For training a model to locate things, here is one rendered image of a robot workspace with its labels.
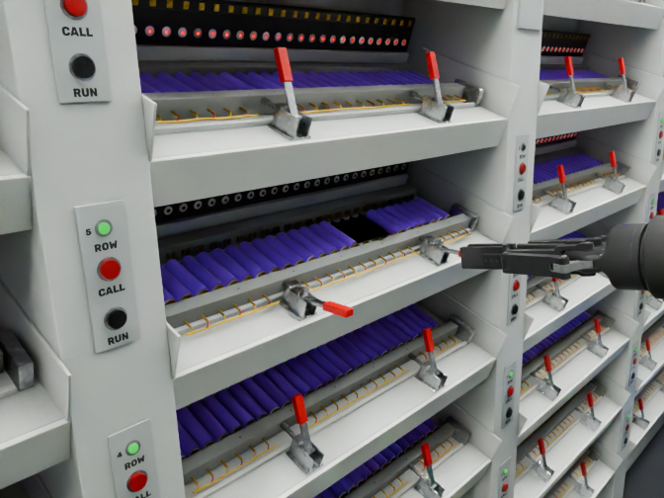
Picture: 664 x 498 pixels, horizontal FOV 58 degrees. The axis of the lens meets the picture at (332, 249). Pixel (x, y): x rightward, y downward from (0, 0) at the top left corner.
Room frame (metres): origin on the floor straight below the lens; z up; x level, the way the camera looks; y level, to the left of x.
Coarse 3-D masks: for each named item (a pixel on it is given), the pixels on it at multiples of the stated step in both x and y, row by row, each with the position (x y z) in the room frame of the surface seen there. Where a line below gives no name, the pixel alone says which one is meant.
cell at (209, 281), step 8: (192, 256) 0.68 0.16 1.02; (184, 264) 0.66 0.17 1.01; (192, 264) 0.66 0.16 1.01; (200, 264) 0.66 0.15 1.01; (192, 272) 0.65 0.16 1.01; (200, 272) 0.65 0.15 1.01; (208, 272) 0.65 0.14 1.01; (200, 280) 0.64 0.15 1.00; (208, 280) 0.63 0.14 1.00; (216, 280) 0.63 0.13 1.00; (208, 288) 0.63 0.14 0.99
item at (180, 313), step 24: (456, 216) 0.94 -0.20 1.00; (384, 240) 0.81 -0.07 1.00; (408, 240) 0.83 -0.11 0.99; (312, 264) 0.70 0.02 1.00; (336, 264) 0.72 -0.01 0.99; (360, 264) 0.76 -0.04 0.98; (384, 264) 0.77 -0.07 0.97; (240, 288) 0.62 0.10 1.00; (264, 288) 0.64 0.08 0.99; (168, 312) 0.56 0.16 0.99; (192, 312) 0.57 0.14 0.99; (216, 312) 0.60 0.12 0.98; (240, 312) 0.60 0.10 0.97
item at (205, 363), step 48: (336, 192) 0.90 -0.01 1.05; (432, 192) 1.03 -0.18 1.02; (480, 240) 0.93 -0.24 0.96; (336, 288) 0.71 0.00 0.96; (384, 288) 0.73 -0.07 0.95; (432, 288) 0.81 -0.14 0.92; (192, 336) 0.56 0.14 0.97; (240, 336) 0.58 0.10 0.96; (288, 336) 0.60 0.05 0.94; (336, 336) 0.67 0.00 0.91; (192, 384) 0.52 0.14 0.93
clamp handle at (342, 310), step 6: (300, 294) 0.64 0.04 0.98; (306, 294) 0.64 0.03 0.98; (306, 300) 0.63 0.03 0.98; (312, 300) 0.62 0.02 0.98; (318, 300) 0.62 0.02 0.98; (324, 306) 0.61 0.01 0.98; (330, 306) 0.60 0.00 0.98; (336, 306) 0.60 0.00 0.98; (342, 306) 0.60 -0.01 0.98; (348, 306) 0.60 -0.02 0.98; (330, 312) 0.60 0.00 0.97; (336, 312) 0.59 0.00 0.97; (342, 312) 0.59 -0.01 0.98; (348, 312) 0.59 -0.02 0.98
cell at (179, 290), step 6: (162, 270) 0.63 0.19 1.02; (162, 276) 0.62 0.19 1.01; (168, 276) 0.62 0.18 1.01; (162, 282) 0.62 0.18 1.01; (168, 282) 0.61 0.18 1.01; (174, 282) 0.61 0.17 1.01; (168, 288) 0.61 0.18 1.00; (174, 288) 0.61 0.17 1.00; (180, 288) 0.61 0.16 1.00; (174, 294) 0.60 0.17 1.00; (180, 294) 0.60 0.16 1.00; (186, 294) 0.60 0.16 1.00; (192, 294) 0.61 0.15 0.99
